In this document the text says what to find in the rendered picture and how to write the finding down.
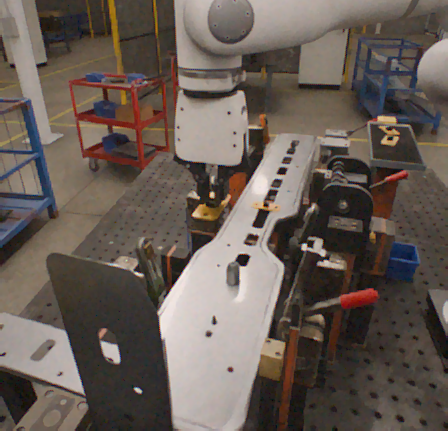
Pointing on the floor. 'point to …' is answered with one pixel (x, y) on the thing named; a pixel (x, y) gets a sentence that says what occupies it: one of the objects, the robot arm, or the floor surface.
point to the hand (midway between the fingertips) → (212, 190)
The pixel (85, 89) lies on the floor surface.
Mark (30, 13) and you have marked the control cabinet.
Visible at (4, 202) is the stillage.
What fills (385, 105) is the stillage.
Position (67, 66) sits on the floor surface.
